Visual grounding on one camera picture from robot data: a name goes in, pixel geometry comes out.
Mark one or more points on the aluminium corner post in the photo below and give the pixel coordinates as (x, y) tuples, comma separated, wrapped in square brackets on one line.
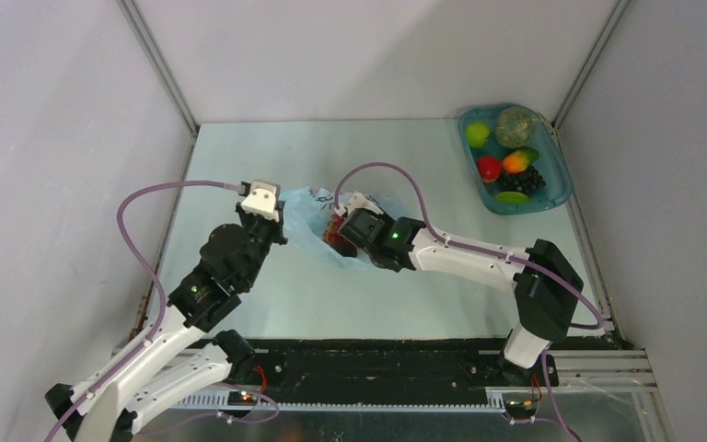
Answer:
[(599, 45), (144, 35)]

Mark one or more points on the left aluminium corner post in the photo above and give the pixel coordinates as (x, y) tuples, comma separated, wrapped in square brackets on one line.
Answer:
[(144, 35)]

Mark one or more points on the right aluminium corner post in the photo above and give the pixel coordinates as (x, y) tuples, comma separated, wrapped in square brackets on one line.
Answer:
[(599, 45)]

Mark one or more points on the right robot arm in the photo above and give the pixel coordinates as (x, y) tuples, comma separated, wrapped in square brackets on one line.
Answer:
[(541, 281)]

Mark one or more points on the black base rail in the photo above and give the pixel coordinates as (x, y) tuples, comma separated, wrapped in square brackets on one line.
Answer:
[(453, 372)]

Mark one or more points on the right controller board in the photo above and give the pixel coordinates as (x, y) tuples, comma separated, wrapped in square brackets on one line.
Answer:
[(520, 405)]

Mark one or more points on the left controller board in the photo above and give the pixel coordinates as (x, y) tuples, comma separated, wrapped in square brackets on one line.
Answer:
[(242, 398)]

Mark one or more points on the green fake starfruit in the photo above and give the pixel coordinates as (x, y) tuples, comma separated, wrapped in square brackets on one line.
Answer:
[(512, 198)]

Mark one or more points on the green fake apple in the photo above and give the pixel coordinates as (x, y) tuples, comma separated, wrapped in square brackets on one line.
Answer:
[(477, 134)]

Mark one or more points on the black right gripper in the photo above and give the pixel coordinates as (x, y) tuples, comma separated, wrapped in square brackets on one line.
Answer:
[(384, 217)]

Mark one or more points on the controller board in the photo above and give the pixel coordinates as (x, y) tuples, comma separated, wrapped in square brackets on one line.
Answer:
[(242, 398), (520, 405)]

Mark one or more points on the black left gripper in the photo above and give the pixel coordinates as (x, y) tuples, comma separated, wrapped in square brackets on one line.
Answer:
[(276, 226)]

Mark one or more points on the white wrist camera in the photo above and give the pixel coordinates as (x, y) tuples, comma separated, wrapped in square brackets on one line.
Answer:
[(357, 201), (261, 198)]

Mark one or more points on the dark purple fake grape bunch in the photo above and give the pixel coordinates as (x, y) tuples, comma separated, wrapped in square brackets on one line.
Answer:
[(528, 181)]

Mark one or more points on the netted green fake melon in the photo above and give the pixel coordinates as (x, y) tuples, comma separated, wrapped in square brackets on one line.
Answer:
[(515, 127)]

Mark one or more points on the red fake grape bunch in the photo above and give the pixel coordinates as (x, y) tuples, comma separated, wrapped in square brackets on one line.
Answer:
[(331, 235)]

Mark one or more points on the red yellow fake apple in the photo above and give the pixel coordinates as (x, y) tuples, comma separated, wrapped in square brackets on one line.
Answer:
[(489, 169)]

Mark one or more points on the teal plastic basin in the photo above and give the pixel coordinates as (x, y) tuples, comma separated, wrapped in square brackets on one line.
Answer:
[(551, 164)]

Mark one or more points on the orange green fake mango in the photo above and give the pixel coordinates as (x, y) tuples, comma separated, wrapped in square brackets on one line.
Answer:
[(519, 160)]

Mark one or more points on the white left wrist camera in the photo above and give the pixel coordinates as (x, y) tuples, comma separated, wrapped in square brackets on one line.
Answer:
[(261, 198)]

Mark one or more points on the light blue printed plastic bag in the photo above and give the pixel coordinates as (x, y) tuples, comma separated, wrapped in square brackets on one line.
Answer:
[(307, 212)]

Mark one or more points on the dark plum fake fruit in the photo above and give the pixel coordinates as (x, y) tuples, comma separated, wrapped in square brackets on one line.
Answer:
[(346, 249)]

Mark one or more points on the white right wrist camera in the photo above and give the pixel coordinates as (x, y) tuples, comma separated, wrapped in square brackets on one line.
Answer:
[(357, 201)]

